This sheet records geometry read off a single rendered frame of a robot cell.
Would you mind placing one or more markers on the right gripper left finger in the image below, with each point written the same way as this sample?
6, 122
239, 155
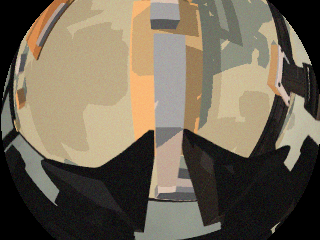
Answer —
121, 184

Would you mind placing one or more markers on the beige tape roll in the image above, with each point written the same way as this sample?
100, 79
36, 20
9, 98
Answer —
17, 124

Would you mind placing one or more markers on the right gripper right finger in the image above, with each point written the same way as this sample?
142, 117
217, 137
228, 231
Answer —
221, 178

